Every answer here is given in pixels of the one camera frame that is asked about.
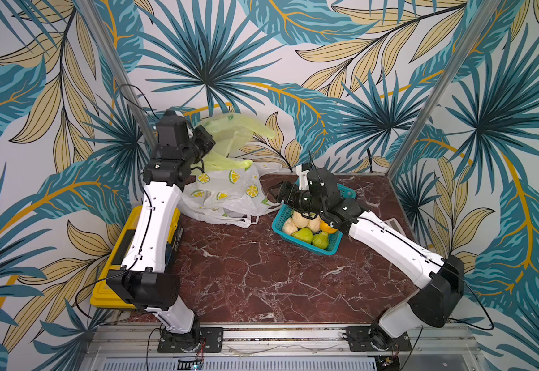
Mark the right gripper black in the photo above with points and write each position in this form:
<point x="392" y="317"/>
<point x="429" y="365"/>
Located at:
<point x="295" y="195"/>

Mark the right metal corner post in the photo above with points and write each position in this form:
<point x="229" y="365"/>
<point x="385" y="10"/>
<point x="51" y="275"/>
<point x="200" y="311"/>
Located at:
<point x="485" y="12"/>

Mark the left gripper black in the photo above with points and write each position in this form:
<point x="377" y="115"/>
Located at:
<point x="206" y="137"/>

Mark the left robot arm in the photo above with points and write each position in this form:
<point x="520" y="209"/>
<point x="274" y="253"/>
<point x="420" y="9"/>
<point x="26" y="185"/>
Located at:
<point x="142" y="279"/>

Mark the white lemon print plastic bags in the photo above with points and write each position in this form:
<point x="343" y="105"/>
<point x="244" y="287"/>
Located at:
<point x="229" y="197"/>

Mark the left metal corner post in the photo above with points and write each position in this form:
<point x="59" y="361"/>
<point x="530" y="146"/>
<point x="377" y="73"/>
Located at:
<point x="97" y="27"/>

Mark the white calculator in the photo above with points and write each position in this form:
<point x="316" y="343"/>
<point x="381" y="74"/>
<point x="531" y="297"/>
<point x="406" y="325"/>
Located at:
<point x="393" y="223"/>

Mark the white pear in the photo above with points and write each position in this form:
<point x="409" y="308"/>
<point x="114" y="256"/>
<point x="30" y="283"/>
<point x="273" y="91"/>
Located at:
<point x="289" y="227"/>
<point x="299" y="220"/>

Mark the metal corner post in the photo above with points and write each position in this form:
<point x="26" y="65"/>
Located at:
<point x="485" y="12"/>
<point x="97" y="27"/>

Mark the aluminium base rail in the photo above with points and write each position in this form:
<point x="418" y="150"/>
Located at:
<point x="264" y="346"/>

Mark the yellow plastic toolbox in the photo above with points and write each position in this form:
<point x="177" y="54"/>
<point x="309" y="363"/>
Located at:
<point x="103" y="296"/>

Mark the green avocado print plastic bag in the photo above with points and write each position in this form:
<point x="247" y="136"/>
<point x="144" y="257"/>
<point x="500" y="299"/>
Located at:
<point x="231" y="132"/>

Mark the teal plastic basket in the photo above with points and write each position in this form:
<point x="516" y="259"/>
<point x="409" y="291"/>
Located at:
<point x="286" y="212"/>

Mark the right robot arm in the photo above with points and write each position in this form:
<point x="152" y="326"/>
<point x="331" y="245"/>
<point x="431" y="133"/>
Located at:
<point x="439" y="281"/>

